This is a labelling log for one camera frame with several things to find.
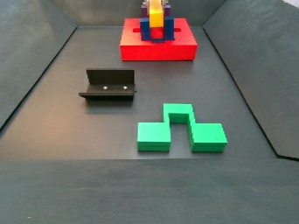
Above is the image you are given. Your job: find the yellow rectangular block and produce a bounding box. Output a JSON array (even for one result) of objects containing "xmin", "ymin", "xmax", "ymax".
[{"xmin": 148, "ymin": 0, "xmax": 164, "ymax": 28}]

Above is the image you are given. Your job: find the red board base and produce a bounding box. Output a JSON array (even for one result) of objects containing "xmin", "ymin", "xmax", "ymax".
[{"xmin": 118, "ymin": 18, "xmax": 198, "ymax": 61}]

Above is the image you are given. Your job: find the green stepped block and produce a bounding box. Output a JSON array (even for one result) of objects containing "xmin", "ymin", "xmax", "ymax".
[{"xmin": 136, "ymin": 103, "xmax": 228, "ymax": 153}]

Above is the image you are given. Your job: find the dark blue U block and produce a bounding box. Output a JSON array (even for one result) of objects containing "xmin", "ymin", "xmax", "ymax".
[{"xmin": 140, "ymin": 16, "xmax": 174, "ymax": 43}]

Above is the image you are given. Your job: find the purple U block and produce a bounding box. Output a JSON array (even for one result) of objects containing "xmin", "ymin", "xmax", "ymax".
[{"xmin": 141, "ymin": 4, "xmax": 172, "ymax": 18}]

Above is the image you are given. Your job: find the black angle bracket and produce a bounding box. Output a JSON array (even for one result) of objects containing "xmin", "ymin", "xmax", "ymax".
[{"xmin": 78, "ymin": 68, "xmax": 136, "ymax": 99}]

